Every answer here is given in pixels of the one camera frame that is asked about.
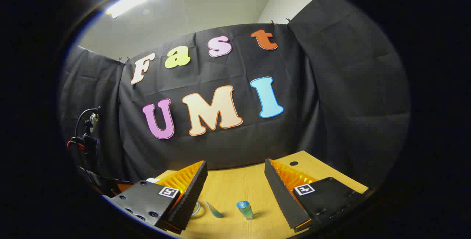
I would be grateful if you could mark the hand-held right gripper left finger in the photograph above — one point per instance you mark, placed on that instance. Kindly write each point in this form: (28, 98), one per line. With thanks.
(191, 194)

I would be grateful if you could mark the light blue small suitcase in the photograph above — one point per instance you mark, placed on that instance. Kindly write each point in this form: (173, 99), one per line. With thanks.
(152, 180)

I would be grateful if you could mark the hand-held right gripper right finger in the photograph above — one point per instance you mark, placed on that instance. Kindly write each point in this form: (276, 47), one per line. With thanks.
(281, 194)

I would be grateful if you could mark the teal skin care tube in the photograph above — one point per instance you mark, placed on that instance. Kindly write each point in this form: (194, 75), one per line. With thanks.
(214, 211)

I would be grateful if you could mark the blue capped clear bottle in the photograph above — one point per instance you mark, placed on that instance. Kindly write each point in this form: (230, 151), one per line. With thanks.
(245, 211)

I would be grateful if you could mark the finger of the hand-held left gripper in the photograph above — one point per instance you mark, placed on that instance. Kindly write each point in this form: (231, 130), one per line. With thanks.
(125, 187)

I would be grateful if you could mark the black backdrop cloth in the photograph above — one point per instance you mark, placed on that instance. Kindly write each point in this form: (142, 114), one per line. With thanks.
(257, 136)

